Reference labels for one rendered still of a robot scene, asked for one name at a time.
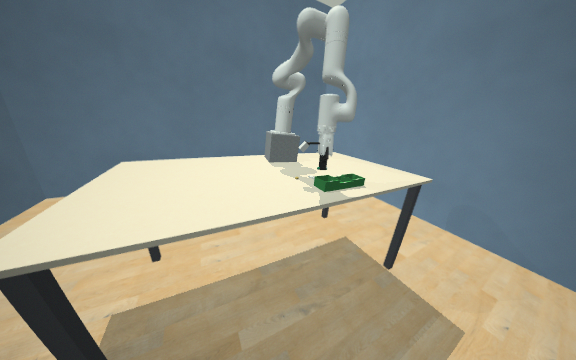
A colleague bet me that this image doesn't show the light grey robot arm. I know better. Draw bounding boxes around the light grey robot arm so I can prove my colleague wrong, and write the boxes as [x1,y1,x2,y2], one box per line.
[270,6,357,135]

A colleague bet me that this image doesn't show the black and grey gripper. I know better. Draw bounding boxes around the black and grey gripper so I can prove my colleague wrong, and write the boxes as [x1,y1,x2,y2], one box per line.
[318,133,334,170]

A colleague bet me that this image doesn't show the green rack of bins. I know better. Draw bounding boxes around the green rack of bins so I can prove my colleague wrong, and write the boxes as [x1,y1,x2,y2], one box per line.
[314,173,365,192]

